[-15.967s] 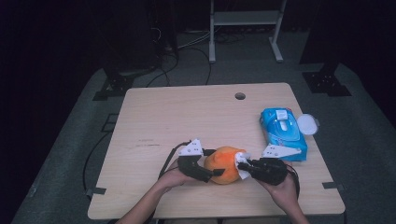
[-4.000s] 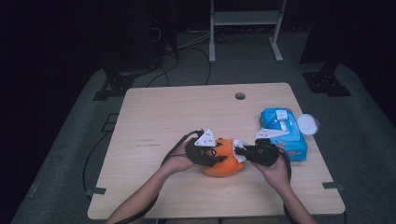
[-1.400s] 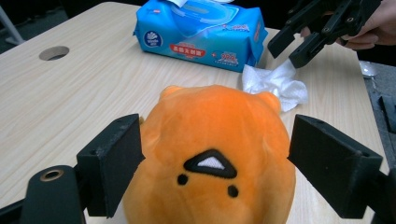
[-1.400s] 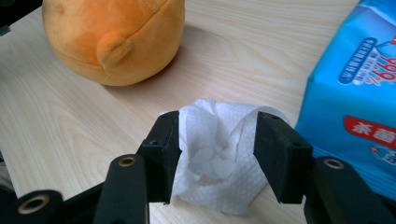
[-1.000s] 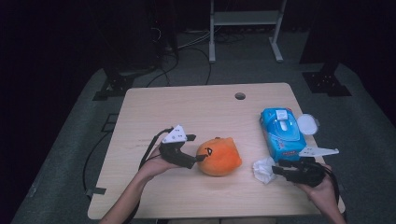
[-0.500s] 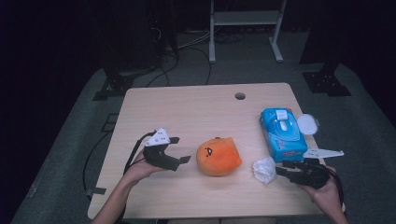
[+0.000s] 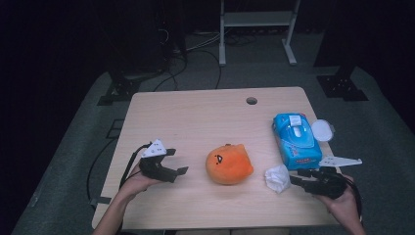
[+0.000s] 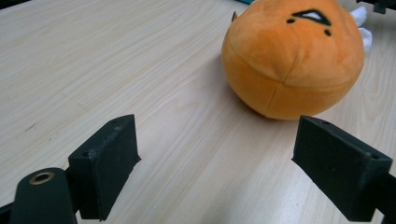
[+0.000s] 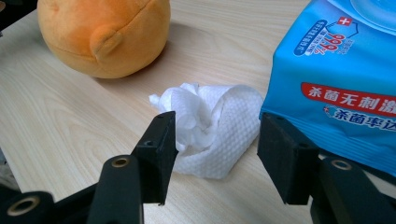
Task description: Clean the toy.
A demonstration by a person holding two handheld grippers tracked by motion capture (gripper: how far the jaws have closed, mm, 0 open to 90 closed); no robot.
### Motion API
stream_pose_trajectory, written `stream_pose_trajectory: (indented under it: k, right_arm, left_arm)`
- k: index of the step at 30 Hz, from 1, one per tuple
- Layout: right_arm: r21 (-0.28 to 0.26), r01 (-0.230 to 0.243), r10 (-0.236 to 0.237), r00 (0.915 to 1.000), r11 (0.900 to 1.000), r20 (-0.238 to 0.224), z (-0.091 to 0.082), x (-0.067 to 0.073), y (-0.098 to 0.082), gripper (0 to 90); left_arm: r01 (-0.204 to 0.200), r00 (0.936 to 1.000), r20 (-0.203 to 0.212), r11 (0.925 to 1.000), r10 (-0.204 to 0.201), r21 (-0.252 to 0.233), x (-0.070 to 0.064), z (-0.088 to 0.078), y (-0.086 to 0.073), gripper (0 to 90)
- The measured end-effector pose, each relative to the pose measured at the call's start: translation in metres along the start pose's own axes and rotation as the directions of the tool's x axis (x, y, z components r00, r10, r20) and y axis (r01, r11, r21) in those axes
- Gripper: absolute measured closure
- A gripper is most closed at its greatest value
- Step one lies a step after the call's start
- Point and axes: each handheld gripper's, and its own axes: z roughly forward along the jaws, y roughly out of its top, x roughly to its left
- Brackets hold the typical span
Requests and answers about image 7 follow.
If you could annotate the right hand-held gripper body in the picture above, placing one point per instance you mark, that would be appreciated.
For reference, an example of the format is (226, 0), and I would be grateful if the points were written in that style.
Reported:
(326, 186)

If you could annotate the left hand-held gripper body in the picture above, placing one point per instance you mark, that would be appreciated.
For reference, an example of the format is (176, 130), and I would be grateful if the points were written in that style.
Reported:
(155, 169)

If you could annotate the white wet wipe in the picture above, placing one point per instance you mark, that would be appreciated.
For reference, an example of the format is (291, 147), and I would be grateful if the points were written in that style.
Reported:
(277, 179)

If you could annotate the blue wet wipe pack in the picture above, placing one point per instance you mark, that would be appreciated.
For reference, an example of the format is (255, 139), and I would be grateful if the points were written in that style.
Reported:
(303, 143)

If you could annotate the orange plush toy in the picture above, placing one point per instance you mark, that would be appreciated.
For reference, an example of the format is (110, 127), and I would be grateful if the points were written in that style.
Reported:
(230, 166)

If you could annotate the person's left hand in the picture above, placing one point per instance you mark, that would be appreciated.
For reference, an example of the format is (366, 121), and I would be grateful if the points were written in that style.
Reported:
(137, 186)

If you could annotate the person's right hand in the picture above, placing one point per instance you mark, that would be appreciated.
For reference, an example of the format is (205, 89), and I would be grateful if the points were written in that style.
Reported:
(342, 207)

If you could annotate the grey tape piece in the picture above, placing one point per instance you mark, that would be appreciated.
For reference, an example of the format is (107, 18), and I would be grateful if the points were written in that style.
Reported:
(102, 199)

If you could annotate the black stand base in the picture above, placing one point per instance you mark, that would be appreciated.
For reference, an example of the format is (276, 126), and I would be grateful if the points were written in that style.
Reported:
(122, 89)
(341, 86)

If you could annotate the white metal stand frame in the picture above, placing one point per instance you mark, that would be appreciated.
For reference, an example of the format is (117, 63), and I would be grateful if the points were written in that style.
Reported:
(257, 19)

